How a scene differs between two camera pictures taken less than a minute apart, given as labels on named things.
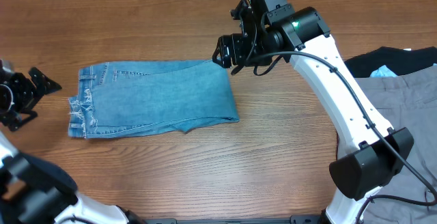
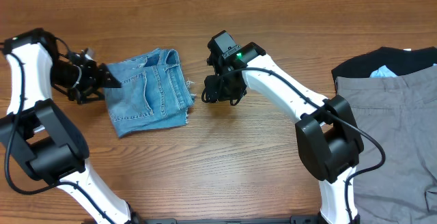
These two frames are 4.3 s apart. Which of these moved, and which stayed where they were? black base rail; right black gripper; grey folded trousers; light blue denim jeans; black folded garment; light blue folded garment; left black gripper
Moved: light blue denim jeans; right black gripper; left black gripper
Stayed: grey folded trousers; black folded garment; black base rail; light blue folded garment
